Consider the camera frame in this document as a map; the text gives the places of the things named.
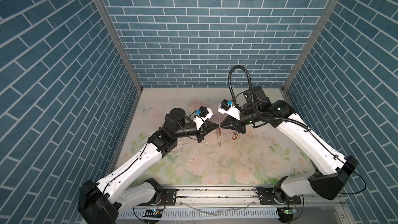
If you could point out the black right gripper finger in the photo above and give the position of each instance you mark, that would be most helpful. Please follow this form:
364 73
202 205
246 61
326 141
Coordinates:
228 121
229 127

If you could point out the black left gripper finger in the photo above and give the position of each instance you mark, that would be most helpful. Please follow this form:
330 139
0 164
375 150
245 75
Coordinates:
211 124
211 127

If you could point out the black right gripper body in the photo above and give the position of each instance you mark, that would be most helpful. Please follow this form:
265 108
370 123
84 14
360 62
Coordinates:
239 124

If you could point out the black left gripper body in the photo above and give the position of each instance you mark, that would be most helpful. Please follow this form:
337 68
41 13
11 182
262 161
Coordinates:
199 132

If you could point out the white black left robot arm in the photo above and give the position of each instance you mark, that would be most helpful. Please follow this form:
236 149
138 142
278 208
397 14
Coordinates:
102 201

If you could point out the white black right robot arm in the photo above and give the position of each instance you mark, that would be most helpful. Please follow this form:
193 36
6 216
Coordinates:
332 169

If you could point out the key with red tag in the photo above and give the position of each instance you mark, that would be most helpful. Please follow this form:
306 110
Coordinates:
235 136

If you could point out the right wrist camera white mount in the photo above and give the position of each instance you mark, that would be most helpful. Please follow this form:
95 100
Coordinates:
228 107

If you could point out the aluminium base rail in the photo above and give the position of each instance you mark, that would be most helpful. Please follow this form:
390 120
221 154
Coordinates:
237 196

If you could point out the white slotted cable duct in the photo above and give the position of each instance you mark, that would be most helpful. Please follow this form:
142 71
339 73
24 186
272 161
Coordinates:
177 214

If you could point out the aluminium corner post right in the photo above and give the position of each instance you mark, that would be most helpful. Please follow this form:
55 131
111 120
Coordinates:
320 24

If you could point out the aluminium corner post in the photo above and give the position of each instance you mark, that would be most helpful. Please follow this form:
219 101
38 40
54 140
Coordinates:
104 14
320 24

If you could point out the aluminium corner post left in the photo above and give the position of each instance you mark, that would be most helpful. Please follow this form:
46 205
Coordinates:
104 14

